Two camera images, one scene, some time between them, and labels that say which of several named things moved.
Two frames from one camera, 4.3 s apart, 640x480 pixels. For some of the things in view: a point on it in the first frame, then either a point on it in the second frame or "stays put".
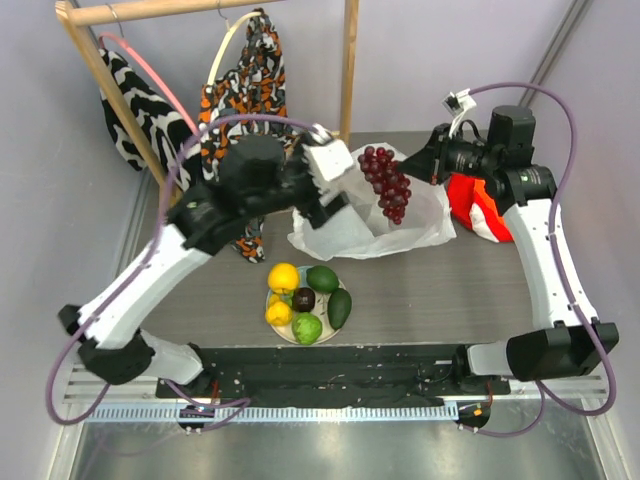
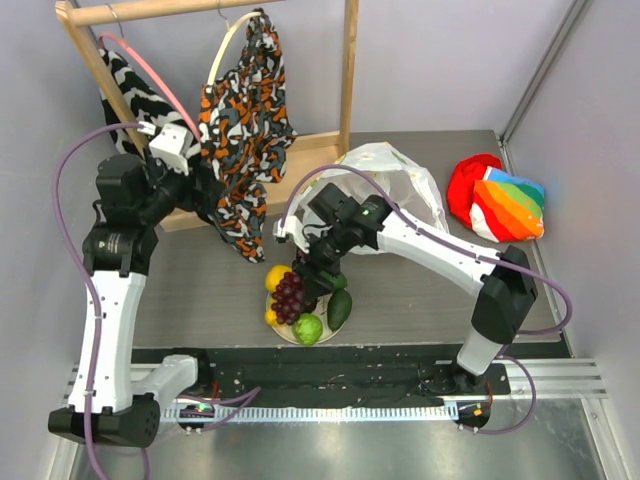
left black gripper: (313, 209) to (202, 200)
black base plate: (399, 375) stays put
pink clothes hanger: (149, 78) stays put
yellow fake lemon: (282, 276) stays put
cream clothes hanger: (222, 41) stays put
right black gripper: (436, 159) to (314, 273)
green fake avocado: (339, 307) stays put
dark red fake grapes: (381, 170) to (288, 299)
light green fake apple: (306, 328) stays put
